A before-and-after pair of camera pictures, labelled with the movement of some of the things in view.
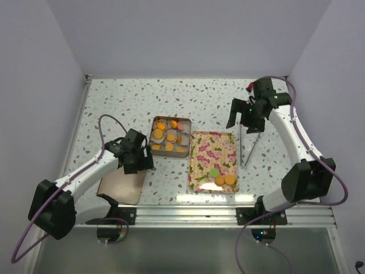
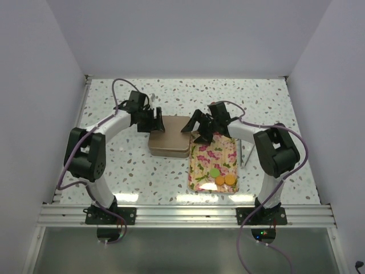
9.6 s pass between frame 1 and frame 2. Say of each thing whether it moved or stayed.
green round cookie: stayed
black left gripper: moved
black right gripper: moved
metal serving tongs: stayed
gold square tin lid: moved
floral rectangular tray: stayed
